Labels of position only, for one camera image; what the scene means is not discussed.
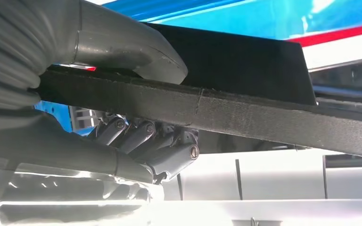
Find blue metal shelf rack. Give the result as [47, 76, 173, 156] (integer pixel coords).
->
[34, 0, 362, 136]

